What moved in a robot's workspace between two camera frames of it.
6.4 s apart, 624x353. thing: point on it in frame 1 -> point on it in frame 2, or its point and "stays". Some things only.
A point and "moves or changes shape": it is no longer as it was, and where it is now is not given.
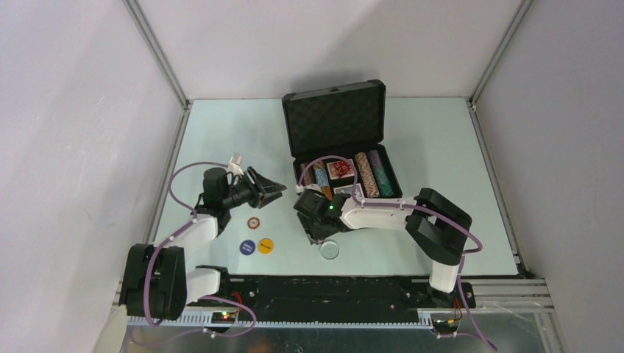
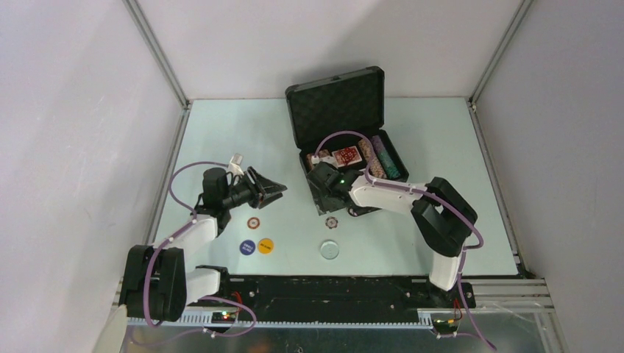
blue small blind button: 247,247 stays
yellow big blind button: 265,245 stays
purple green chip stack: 383,182 -> 389,168
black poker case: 334,123 moves or changes shape
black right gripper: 313,234 -> 322,204
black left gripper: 268,190 stays
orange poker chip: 253,223 stays
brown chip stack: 307,178 -> 309,160
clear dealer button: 330,250 stays
